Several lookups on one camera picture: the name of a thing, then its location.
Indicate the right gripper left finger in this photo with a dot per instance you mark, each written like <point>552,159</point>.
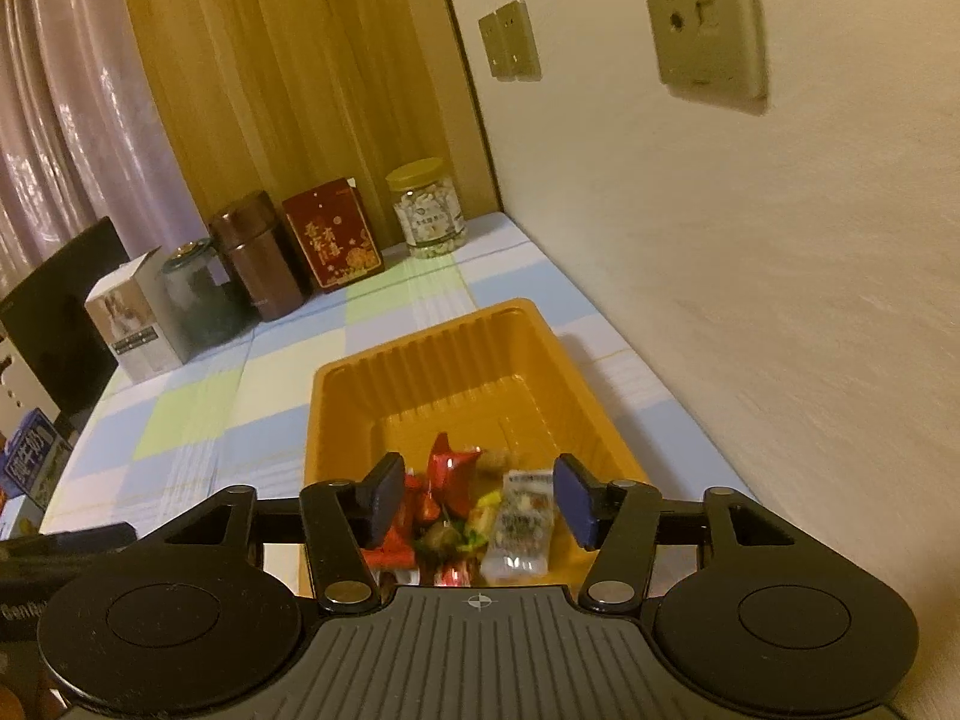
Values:
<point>341,518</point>

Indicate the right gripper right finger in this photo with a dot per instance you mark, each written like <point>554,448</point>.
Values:
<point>618,522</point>

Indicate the white green snack bag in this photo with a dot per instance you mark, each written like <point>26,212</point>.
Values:
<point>408,577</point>

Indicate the grey white snack packet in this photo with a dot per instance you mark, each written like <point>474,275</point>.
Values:
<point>519,545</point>

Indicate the red candy with gold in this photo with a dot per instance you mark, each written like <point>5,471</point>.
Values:
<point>450,473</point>

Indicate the red patterned candy packet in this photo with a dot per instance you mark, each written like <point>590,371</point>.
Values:
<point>455,575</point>

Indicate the green candy wrapper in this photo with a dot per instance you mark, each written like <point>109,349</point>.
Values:
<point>470,542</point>

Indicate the red snack pouch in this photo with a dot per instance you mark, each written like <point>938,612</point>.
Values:
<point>395,553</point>

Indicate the red gold snack packet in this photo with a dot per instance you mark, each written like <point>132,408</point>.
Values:
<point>418,508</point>

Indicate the yellow green candy packet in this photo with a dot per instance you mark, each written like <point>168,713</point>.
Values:
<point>484,512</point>

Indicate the person's left hand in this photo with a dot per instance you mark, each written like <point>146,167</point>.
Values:
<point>39,704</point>

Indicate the checkered tablecloth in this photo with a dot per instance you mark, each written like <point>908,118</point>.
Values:
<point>239,414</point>

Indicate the blue milk carton box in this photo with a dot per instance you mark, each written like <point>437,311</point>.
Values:
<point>34,459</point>

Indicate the orange plastic tray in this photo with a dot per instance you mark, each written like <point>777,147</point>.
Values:
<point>498,379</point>

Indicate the white chair back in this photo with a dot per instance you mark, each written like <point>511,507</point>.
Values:
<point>21,391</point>

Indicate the green glass jar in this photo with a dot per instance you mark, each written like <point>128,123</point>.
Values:
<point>211,305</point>

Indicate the black chair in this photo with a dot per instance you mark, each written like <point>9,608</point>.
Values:
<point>45,317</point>

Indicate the white product box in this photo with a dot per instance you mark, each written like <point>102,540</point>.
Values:
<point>137,320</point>

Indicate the red gift box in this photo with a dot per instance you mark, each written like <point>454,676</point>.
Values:
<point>333,234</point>

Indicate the brown metal canister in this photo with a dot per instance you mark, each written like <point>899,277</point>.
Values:
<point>250,234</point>

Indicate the clear jar yellow lid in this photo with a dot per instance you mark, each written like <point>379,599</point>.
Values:
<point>427,208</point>

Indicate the wooden panel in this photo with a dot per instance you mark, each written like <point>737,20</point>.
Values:
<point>284,95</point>

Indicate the pink curtain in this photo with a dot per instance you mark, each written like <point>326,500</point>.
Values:
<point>82,139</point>

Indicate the double wall switch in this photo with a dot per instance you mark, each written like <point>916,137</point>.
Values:
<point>509,43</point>

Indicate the wall socket plate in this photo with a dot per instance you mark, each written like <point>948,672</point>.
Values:
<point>712,51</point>

